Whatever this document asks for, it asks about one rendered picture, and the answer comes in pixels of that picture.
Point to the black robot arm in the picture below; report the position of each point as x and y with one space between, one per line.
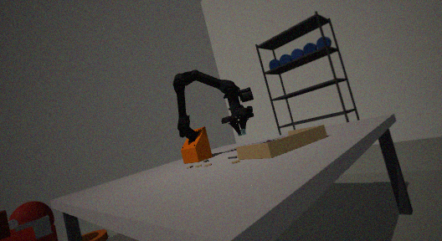
231 91

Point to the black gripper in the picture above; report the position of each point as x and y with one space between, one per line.
234 122

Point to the teal cube with black x marks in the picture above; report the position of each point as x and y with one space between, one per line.
242 132

